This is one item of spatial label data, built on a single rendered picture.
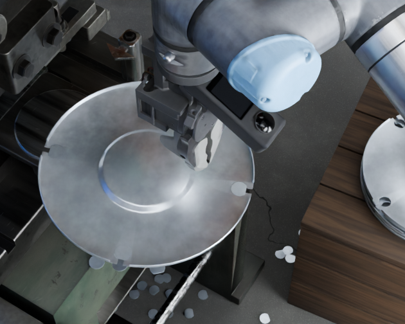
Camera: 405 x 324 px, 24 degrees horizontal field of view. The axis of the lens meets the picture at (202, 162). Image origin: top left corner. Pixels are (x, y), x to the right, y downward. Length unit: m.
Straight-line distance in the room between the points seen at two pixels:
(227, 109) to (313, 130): 1.27
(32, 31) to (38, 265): 0.36
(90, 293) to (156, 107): 0.44
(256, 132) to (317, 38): 0.18
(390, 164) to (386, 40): 0.89
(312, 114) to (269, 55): 1.47
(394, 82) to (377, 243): 0.85
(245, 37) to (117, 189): 0.45
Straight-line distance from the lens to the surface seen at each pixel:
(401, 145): 1.80
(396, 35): 0.90
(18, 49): 1.17
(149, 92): 1.05
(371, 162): 1.77
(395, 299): 1.84
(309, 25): 0.87
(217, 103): 1.01
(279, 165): 2.20
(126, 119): 1.31
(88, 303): 1.42
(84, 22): 1.49
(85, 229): 1.22
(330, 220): 1.73
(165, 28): 0.93
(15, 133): 1.32
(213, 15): 0.86
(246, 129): 1.01
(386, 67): 0.90
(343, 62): 2.41
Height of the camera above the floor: 1.85
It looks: 57 degrees down
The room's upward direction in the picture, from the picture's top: straight up
